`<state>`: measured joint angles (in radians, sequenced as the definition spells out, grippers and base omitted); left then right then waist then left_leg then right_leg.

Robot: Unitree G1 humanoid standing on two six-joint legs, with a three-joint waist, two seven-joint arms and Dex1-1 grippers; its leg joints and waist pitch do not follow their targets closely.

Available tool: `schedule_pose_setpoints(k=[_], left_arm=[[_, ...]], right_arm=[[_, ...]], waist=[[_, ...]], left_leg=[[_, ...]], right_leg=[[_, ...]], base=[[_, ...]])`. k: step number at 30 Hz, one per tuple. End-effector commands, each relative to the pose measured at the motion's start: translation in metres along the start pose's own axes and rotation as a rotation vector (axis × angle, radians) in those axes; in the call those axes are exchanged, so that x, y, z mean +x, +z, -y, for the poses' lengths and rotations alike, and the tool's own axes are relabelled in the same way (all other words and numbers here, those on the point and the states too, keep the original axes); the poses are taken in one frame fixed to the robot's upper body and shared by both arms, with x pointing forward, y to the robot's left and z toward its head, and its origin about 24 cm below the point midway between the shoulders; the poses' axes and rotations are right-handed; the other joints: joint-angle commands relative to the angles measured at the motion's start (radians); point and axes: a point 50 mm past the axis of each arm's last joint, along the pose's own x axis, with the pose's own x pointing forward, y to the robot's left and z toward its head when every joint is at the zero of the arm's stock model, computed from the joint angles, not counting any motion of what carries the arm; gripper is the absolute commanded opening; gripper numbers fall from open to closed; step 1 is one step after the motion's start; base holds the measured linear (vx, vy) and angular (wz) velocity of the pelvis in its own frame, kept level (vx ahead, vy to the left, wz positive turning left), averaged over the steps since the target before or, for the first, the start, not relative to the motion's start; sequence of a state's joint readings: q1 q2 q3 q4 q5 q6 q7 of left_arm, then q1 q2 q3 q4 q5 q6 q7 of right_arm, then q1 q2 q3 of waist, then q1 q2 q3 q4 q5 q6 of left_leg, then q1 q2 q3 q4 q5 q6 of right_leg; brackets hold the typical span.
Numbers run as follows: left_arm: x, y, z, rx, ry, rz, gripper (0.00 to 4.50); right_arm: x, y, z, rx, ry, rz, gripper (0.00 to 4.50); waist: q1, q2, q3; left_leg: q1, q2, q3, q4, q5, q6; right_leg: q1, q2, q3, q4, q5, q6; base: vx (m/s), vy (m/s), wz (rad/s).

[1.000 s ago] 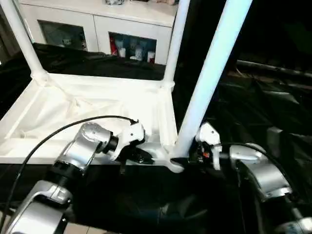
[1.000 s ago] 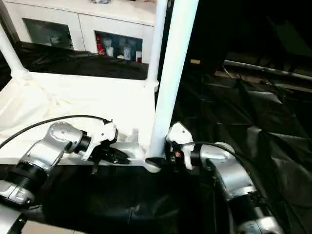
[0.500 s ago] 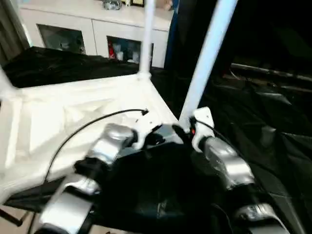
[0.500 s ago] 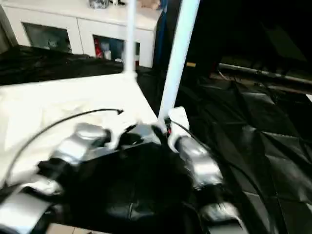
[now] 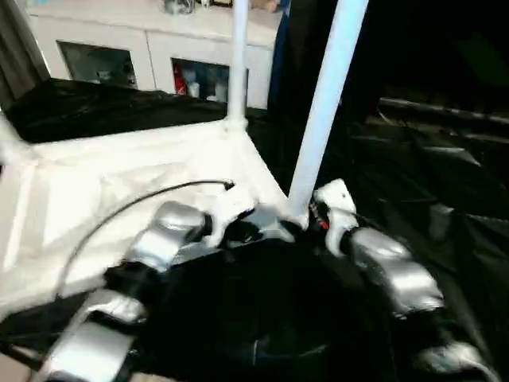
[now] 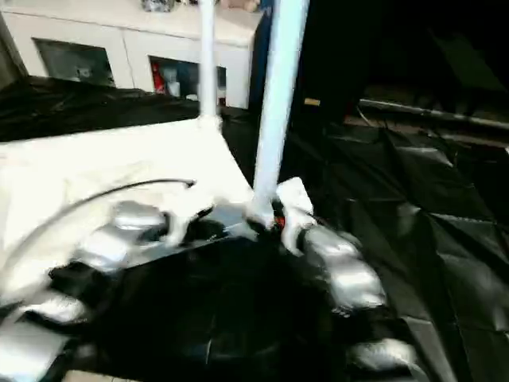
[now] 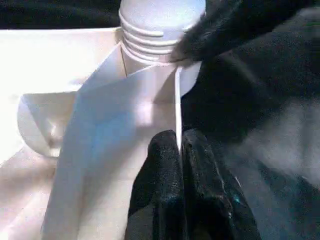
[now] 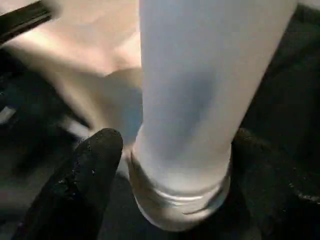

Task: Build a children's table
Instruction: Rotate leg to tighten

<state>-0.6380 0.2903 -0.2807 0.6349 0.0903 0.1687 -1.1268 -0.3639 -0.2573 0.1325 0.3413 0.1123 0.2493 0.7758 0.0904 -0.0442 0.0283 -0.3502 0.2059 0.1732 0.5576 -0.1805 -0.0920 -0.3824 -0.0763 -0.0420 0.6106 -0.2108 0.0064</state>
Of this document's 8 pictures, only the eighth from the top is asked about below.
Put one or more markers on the white plastic table leg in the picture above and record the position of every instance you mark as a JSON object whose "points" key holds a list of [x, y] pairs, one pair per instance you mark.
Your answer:
{"points": [[190, 100]]}

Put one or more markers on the white plastic table top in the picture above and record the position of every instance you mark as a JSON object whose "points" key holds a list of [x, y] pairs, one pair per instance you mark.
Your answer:
{"points": [[75, 62]]}

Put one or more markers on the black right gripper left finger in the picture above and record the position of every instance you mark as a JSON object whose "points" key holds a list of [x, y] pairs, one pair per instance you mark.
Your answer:
{"points": [[75, 190]]}

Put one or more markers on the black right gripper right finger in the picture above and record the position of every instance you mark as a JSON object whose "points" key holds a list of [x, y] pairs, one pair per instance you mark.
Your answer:
{"points": [[275, 190]]}

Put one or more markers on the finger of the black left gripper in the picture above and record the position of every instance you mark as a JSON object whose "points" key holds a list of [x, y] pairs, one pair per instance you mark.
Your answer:
{"points": [[22, 22]]}

